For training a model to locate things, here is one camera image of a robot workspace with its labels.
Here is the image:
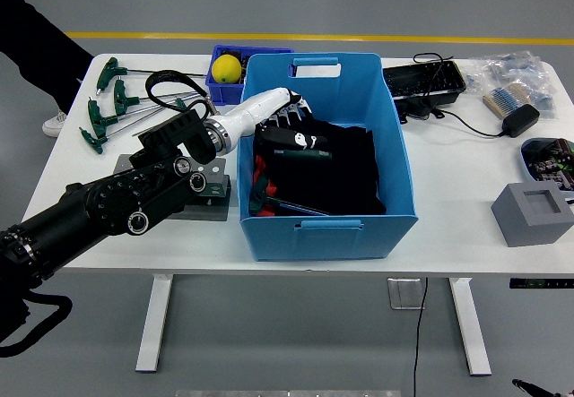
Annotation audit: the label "white table leg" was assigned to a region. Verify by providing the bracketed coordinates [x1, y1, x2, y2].
[448, 276, 492, 376]
[135, 273, 175, 375]

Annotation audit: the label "light blue shallow tray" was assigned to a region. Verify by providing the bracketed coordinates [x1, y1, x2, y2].
[519, 136, 574, 194]

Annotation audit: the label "black device with thin cable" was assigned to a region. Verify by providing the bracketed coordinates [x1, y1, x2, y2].
[396, 51, 457, 125]

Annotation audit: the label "large green T-handle hex key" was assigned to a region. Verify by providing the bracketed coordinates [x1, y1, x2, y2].
[248, 176, 332, 218]

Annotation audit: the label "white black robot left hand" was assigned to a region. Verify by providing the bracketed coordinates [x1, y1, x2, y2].
[223, 86, 332, 152]

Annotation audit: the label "black power adapter with cord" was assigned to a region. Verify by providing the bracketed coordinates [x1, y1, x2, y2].
[437, 103, 542, 139]

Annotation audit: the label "black rectangular tray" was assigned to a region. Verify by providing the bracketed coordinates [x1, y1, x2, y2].
[382, 59, 468, 102]

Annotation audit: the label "small dark blue bin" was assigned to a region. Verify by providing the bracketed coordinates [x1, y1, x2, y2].
[204, 44, 295, 107]

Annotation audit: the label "taped resistor strip bundle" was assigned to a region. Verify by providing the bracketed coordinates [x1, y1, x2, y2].
[482, 82, 535, 120]

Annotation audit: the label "red cloth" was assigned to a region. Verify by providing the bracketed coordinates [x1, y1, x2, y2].
[253, 154, 279, 217]

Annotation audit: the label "black table control panel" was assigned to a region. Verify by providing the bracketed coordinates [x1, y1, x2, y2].
[509, 277, 574, 289]

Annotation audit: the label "grey block with square recess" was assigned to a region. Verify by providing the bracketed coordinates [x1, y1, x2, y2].
[490, 180, 574, 248]

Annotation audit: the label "large light blue folding box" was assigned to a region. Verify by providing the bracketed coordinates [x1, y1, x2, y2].
[236, 51, 420, 263]

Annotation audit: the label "black hanging cable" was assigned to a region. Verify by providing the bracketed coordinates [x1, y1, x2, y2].
[411, 277, 430, 397]

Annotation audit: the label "mixed electronic parts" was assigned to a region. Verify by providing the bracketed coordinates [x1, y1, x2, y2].
[526, 139, 574, 192]

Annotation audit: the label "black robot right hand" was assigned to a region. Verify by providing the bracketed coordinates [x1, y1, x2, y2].
[511, 377, 561, 397]

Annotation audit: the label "yellow ball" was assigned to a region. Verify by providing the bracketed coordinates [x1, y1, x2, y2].
[211, 54, 243, 85]

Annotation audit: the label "clear bags of blue resistors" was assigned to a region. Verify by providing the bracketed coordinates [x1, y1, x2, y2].
[465, 50, 560, 123]

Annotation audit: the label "metal floor plate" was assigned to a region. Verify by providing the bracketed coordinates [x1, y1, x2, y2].
[387, 277, 427, 311]

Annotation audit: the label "person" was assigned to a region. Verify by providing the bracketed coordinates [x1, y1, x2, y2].
[0, 0, 95, 138]

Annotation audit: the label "green silver SATA tool stand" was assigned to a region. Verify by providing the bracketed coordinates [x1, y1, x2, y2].
[111, 153, 232, 222]

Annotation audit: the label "black cloth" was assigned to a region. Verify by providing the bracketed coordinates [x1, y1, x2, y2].
[252, 118, 387, 217]

